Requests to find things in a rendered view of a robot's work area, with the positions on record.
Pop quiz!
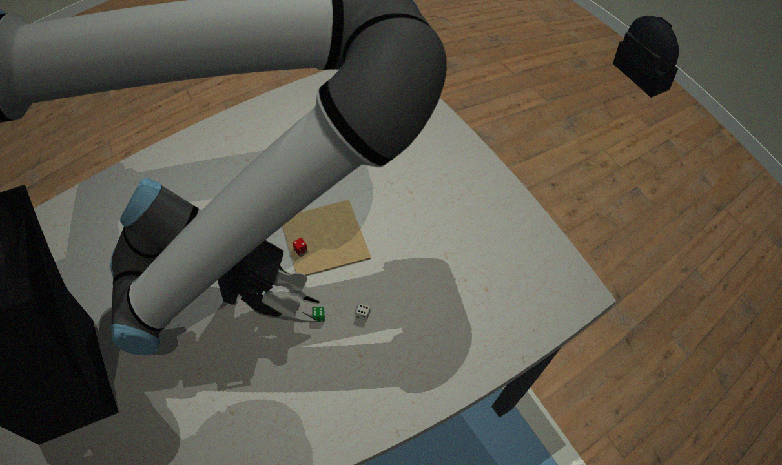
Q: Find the red die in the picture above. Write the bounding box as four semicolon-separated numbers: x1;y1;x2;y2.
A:
293;238;307;255

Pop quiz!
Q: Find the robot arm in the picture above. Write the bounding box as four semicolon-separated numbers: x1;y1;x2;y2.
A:
0;0;447;355

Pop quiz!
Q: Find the white die with black pips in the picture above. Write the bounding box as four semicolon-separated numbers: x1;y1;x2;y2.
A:
356;304;370;320

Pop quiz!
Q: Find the green die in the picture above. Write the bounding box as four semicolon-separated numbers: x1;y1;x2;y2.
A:
312;307;325;322

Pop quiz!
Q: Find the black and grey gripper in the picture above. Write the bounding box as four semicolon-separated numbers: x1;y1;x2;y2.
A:
229;240;320;322

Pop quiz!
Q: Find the tan square mat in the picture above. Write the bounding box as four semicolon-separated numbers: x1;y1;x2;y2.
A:
283;200;371;276

